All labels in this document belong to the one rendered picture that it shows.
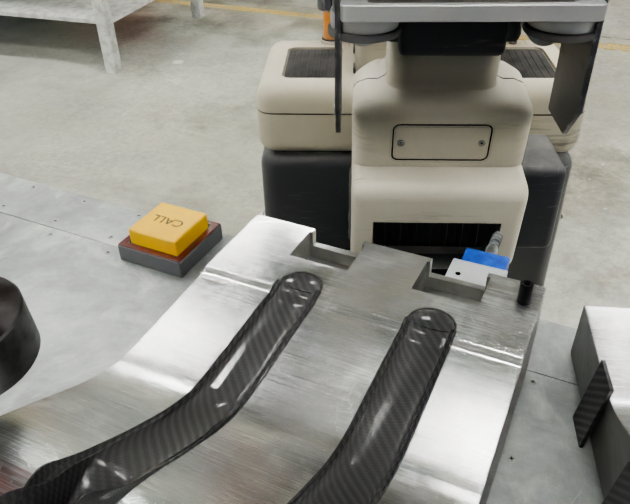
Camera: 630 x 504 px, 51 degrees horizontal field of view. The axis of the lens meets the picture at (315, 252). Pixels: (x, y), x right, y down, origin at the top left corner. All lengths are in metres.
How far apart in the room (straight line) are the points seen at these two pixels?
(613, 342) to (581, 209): 1.87
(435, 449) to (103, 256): 0.45
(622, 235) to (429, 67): 1.58
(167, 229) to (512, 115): 0.43
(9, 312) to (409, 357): 0.26
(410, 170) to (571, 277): 1.29
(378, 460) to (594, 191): 2.19
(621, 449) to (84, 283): 0.51
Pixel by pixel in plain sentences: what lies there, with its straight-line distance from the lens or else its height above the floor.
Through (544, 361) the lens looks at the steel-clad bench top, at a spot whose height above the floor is 0.80.
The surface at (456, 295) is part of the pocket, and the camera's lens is 0.57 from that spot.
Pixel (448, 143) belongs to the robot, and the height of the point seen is 0.84.
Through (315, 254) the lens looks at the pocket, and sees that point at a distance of 0.60.
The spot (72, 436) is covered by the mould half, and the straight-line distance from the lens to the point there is 0.41.
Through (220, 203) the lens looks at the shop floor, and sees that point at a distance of 2.36.
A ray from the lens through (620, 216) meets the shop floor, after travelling 2.44.
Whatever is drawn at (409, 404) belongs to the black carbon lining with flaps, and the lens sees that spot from 0.45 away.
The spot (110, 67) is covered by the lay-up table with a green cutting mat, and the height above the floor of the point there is 0.03.
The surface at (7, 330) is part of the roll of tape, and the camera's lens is 0.41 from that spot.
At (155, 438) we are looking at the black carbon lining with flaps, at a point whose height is 0.90.
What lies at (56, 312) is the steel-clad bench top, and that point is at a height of 0.80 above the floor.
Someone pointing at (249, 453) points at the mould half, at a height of 0.90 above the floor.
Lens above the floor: 1.22
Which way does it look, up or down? 36 degrees down
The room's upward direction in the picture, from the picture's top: 1 degrees counter-clockwise
